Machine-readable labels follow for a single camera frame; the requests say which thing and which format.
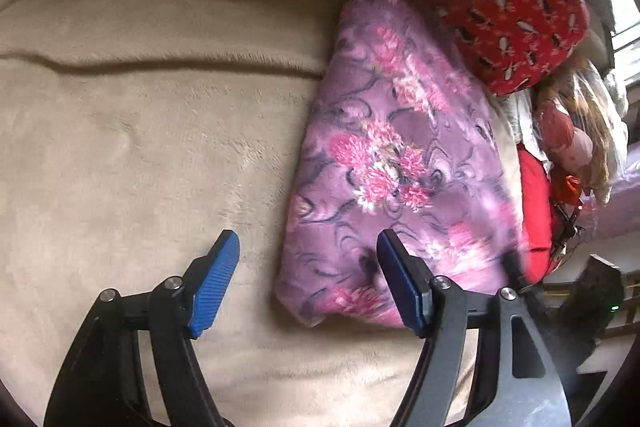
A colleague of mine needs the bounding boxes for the purple floral fleece garment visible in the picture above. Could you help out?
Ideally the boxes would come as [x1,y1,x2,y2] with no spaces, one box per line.
[276,0,521,327]

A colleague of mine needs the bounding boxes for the red cloth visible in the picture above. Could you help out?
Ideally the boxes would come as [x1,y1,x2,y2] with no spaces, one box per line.
[518,144,553,283]

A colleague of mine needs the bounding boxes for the beige fleece blanket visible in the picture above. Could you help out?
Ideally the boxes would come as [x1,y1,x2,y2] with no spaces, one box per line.
[1,0,440,426]

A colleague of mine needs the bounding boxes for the doll in plastic bag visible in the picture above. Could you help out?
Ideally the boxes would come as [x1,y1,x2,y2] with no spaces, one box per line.
[535,54,628,206]

